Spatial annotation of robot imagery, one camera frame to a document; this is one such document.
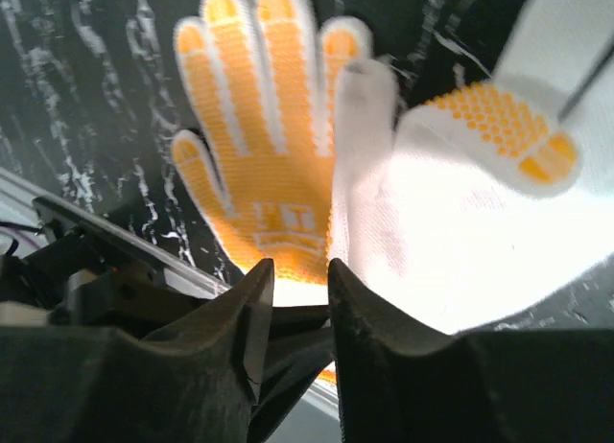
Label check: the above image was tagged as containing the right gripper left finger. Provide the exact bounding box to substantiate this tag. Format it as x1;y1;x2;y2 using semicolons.
1;259;274;442

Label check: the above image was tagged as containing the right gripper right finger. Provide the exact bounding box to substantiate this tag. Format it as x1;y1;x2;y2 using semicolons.
328;260;613;442

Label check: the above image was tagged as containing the orange palm white glove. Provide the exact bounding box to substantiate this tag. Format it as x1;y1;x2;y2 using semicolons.
171;0;372;285

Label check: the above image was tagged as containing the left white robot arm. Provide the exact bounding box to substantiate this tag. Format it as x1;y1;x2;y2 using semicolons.
494;0;613;123

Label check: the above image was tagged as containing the front aluminium rail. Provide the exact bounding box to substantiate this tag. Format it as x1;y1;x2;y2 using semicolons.
1;172;338;439

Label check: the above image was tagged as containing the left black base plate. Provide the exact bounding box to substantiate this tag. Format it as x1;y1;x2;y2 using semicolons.
1;202;205;338

